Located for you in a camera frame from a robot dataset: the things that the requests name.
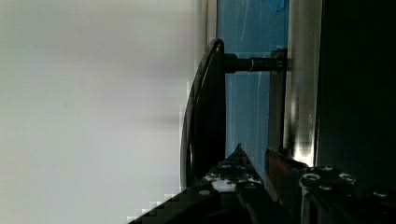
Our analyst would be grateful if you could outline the gripper black blue-tipped right finger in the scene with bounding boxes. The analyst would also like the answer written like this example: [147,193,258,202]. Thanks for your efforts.
[265,148,308,218]

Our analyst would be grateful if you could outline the gripper black blue-tipped left finger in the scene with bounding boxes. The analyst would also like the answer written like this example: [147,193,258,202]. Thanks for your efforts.
[199,144,263,193]

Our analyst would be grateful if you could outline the black toaster oven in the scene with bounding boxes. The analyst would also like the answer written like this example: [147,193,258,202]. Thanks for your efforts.
[181,0,395,197]

